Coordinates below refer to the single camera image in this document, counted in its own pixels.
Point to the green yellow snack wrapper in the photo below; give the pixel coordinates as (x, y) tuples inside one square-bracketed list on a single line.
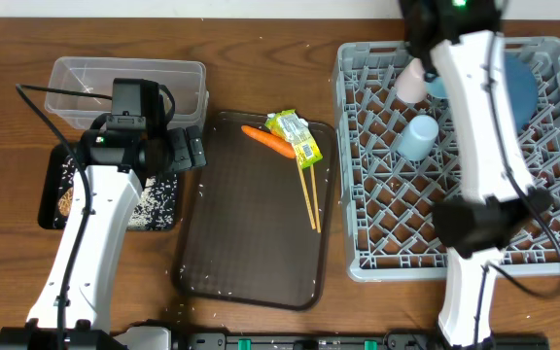
[(294, 130)]

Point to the clear plastic storage bin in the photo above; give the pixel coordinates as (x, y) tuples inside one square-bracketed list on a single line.
[(186, 81)]

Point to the light blue cup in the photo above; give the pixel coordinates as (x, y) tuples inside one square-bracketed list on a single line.
[(418, 138)]

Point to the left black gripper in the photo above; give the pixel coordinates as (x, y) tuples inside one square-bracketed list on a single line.
[(188, 157)]

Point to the orange carrot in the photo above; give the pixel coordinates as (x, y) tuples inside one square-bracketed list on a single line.
[(273, 142)]

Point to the light blue bowl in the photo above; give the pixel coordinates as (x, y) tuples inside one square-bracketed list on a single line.
[(436, 88)]

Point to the pink cup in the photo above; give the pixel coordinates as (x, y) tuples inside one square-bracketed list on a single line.
[(410, 84)]

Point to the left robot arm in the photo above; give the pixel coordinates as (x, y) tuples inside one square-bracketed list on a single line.
[(114, 158)]

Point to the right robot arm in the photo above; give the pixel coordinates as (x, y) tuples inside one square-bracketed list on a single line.
[(462, 43)]

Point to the black plastic tray bin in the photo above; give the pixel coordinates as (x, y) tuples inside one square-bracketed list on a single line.
[(52, 182)]

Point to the grey dishwasher rack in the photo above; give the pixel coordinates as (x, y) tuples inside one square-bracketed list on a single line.
[(387, 199)]

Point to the white rice pile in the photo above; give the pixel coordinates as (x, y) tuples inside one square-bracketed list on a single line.
[(156, 208)]

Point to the brown serving tray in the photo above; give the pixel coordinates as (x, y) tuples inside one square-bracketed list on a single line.
[(246, 235)]

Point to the brown food scrap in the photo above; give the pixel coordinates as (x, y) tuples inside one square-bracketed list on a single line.
[(65, 203)]

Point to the dark blue plate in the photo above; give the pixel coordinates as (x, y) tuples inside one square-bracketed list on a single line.
[(522, 90)]

